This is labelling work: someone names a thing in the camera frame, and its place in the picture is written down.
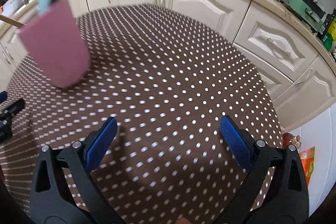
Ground cream base kitchen cabinets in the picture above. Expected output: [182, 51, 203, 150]
[0, 0, 336, 132]

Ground orange snack bag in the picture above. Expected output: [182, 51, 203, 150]
[299, 147, 315, 185]

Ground pink cup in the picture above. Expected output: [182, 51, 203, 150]
[17, 0, 92, 88]

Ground small glass bottle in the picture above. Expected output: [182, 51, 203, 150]
[283, 132, 301, 152]

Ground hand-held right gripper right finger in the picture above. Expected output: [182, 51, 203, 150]
[215, 115, 310, 224]

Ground yellow green bottle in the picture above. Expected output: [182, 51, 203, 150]
[322, 17, 336, 52]

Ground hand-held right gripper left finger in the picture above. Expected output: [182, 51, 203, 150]
[30, 116, 124, 224]

